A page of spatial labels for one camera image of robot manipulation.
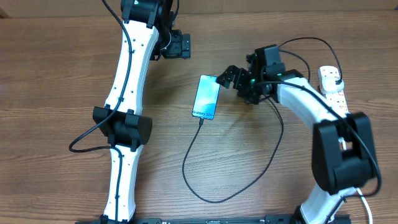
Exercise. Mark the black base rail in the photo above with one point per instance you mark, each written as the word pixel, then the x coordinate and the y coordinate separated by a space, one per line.
pixel 211 220

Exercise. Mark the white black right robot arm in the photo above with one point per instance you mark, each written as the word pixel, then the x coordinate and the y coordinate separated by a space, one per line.
pixel 343 153

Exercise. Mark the white charger plug adapter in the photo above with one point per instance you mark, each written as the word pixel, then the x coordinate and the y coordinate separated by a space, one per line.
pixel 330 85

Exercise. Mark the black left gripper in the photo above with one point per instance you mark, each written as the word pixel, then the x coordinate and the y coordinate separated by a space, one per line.
pixel 177 50

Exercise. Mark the white power extension strip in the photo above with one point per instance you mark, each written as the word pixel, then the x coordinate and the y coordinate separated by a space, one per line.
pixel 337 99

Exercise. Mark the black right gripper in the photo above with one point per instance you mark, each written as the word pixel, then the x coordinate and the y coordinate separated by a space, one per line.
pixel 242 76

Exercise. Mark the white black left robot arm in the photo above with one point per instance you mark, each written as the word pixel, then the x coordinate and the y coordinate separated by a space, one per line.
pixel 148 35

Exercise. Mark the dark blue Galaxy smartphone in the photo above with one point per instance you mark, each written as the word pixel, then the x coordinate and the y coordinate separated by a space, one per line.
pixel 206 98

